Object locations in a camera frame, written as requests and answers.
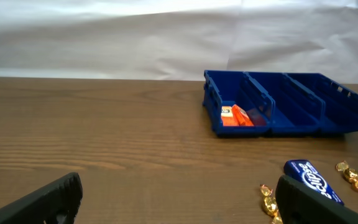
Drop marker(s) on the blue tray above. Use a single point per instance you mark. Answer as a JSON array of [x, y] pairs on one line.
[[291, 102]]

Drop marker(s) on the gold wrapped candy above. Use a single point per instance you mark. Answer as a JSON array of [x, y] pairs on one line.
[[270, 205], [351, 175]]

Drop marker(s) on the blue candy pack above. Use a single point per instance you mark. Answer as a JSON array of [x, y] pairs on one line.
[[303, 174]]

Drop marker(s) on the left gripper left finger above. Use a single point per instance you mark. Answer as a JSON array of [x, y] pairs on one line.
[[51, 199]]

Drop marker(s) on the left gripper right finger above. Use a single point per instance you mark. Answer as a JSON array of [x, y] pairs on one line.
[[306, 208]]

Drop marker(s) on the orange candy box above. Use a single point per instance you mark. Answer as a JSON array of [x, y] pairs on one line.
[[243, 116], [227, 119]]

